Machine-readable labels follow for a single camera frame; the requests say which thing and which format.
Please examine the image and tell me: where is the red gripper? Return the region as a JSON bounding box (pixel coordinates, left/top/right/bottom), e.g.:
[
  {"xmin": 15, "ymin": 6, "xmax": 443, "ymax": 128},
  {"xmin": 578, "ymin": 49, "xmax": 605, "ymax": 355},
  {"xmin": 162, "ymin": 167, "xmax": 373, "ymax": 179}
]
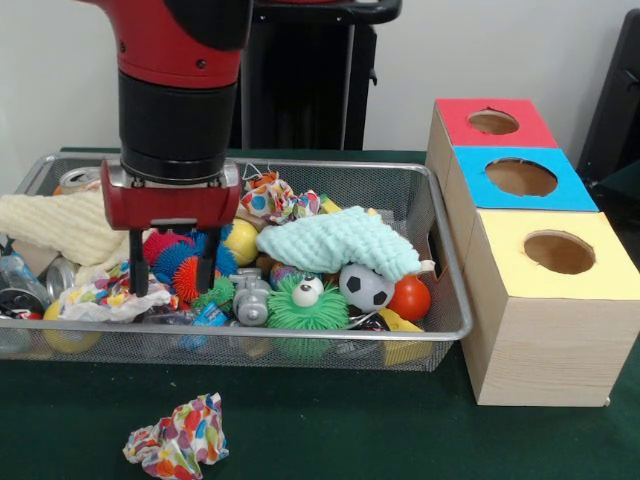
[{"xmin": 100, "ymin": 165, "xmax": 243, "ymax": 297}]

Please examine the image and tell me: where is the cream waffle cloth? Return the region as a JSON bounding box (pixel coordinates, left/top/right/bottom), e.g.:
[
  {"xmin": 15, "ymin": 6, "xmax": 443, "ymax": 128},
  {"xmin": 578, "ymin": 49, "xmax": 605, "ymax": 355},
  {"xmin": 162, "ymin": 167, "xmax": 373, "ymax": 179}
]
[{"xmin": 0, "ymin": 188, "xmax": 136, "ymax": 281}]

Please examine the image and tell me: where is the mint green waffle cloth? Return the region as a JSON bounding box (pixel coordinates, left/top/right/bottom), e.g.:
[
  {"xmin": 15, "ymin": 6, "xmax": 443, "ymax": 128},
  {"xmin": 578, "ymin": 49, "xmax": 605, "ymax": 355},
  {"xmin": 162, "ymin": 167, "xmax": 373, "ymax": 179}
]
[{"xmin": 255, "ymin": 205, "xmax": 423, "ymax": 281}]

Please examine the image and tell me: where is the wooden box with three holes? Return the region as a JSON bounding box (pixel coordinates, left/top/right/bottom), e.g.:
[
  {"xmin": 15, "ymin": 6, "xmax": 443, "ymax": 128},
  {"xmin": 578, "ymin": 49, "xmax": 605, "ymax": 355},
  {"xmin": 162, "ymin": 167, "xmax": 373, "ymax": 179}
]
[{"xmin": 425, "ymin": 97, "xmax": 640, "ymax": 408}]

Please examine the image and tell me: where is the orange spiky ball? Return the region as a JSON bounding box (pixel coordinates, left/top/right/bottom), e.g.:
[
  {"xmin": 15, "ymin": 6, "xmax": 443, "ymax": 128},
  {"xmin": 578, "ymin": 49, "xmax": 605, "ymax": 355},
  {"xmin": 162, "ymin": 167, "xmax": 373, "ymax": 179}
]
[{"xmin": 172, "ymin": 255, "xmax": 201, "ymax": 303}]

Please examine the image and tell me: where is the yellow ball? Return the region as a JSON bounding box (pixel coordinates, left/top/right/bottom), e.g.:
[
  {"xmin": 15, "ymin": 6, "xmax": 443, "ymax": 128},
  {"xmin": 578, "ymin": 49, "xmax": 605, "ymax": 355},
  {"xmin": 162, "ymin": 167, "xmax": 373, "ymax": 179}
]
[{"xmin": 224, "ymin": 218, "xmax": 261, "ymax": 267}]

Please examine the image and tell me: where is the grey robot toy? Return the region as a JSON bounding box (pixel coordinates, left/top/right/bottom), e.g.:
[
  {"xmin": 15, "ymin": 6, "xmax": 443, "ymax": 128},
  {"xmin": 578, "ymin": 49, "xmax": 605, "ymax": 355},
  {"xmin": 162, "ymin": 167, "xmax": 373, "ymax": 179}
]
[{"xmin": 230, "ymin": 268, "xmax": 273, "ymax": 328}]

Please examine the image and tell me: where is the crushed silver can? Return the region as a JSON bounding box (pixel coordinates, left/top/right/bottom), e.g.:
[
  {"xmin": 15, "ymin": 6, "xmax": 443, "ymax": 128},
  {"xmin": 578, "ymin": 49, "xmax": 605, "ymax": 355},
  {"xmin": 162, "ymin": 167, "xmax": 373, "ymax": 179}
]
[{"xmin": 56, "ymin": 166, "xmax": 106, "ymax": 196}]

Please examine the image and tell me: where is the green fuzzy toy with eyes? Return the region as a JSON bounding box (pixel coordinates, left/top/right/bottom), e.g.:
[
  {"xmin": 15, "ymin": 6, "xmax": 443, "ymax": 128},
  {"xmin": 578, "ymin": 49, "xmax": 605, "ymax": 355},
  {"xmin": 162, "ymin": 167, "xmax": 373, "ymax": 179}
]
[{"xmin": 266, "ymin": 272, "xmax": 351, "ymax": 363}]

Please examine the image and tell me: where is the black and white soccer ball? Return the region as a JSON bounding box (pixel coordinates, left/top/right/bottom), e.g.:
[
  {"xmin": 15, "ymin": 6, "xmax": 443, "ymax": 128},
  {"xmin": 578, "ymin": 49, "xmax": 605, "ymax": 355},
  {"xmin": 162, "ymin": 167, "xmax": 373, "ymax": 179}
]
[{"xmin": 339, "ymin": 263, "xmax": 396, "ymax": 315}]

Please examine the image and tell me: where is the yellow cheese wedge toy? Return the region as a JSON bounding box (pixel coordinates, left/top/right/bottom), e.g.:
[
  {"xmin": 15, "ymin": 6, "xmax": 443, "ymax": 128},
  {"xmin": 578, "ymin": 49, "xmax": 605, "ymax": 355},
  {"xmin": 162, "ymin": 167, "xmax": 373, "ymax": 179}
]
[{"xmin": 378, "ymin": 308, "xmax": 433, "ymax": 366}]

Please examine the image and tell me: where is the red ball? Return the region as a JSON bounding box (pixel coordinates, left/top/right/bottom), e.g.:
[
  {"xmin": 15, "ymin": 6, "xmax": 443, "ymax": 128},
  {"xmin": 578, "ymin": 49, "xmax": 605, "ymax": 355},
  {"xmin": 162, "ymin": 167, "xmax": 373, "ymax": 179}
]
[{"xmin": 390, "ymin": 275, "xmax": 432, "ymax": 322}]

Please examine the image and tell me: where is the black panel stand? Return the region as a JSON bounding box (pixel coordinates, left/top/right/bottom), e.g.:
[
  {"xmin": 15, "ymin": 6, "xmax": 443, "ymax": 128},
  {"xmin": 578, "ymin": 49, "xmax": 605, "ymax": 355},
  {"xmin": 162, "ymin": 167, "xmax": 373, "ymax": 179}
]
[{"xmin": 578, "ymin": 10, "xmax": 640, "ymax": 188}]

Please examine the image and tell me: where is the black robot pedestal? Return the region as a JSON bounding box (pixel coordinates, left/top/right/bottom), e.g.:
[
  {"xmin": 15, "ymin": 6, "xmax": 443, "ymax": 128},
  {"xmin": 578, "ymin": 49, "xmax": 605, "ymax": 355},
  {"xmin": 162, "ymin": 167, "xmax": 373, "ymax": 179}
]
[{"xmin": 240, "ymin": 0, "xmax": 403, "ymax": 151}]

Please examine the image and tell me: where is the wire mesh bin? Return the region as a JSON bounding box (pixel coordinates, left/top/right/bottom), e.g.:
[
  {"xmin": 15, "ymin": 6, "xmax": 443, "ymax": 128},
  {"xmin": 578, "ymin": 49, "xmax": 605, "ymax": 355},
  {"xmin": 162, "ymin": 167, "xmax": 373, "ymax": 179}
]
[{"xmin": 0, "ymin": 152, "xmax": 474, "ymax": 374}]

